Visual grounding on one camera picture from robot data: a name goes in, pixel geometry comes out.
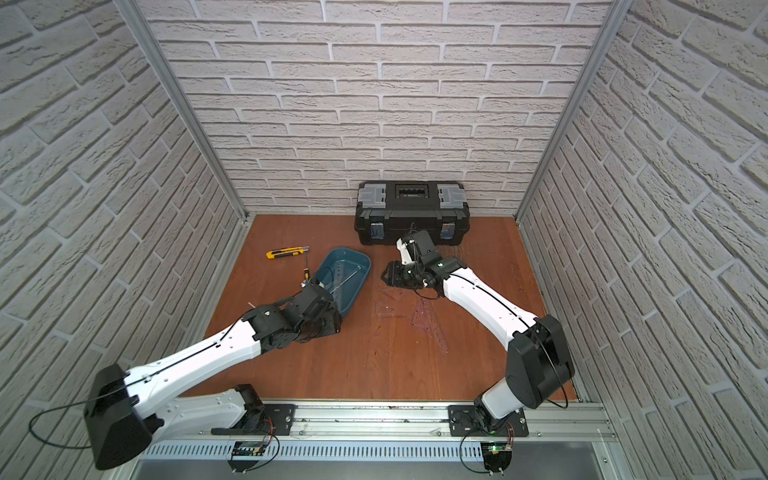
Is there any teal plastic storage tray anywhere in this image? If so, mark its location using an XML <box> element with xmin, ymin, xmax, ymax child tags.
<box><xmin>313</xmin><ymin>247</ymin><xmax>372</xmax><ymax>317</ymax></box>

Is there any clear set square triangle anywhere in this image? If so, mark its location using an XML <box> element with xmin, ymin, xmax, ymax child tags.
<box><xmin>375</xmin><ymin>298</ymin><xmax>410</xmax><ymax>319</ymax></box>

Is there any clear stencil ruler with holes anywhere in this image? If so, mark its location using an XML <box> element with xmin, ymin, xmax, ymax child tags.
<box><xmin>332</xmin><ymin>260</ymin><xmax>347</xmax><ymax>288</ymax></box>

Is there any long clear straight ruler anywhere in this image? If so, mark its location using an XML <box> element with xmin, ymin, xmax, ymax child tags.
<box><xmin>329</xmin><ymin>268</ymin><xmax>360</xmax><ymax>294</ymax></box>

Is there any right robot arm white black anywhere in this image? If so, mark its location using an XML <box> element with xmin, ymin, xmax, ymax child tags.
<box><xmin>381</xmin><ymin>230</ymin><xmax>575</xmax><ymax>432</ymax></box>

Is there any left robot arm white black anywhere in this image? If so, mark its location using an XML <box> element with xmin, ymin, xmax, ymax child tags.
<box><xmin>80</xmin><ymin>280</ymin><xmax>352</xmax><ymax>471</ymax></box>

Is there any black plastic toolbox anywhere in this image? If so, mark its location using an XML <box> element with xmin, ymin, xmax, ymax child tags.
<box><xmin>354</xmin><ymin>180</ymin><xmax>470</xmax><ymax>246</ymax></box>

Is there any yellow utility knife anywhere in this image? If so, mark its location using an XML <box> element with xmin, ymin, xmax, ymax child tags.
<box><xmin>266</xmin><ymin>246</ymin><xmax>310</xmax><ymax>260</ymax></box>

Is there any left controller board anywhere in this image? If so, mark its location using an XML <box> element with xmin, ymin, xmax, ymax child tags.
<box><xmin>228</xmin><ymin>441</ymin><xmax>272</xmax><ymax>473</ymax></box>

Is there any controller board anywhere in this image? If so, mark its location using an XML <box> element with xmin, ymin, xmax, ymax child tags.
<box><xmin>228</xmin><ymin>441</ymin><xmax>272</xmax><ymax>473</ymax></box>
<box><xmin>480</xmin><ymin>442</ymin><xmax>513</xmax><ymax>476</ymax></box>

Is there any right controller board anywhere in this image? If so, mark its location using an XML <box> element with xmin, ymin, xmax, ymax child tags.
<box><xmin>480</xmin><ymin>442</ymin><xmax>513</xmax><ymax>476</ymax></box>

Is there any small yellow-handled screwdriver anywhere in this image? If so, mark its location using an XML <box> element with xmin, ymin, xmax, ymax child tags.
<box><xmin>303</xmin><ymin>251</ymin><xmax>310</xmax><ymax>285</ymax></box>

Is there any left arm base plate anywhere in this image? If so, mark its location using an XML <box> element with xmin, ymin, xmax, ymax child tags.
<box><xmin>211</xmin><ymin>404</ymin><xmax>297</xmax><ymax>437</ymax></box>

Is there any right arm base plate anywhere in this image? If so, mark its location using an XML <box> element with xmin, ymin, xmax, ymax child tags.
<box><xmin>447</xmin><ymin>404</ymin><xmax>529</xmax><ymax>438</ymax></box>

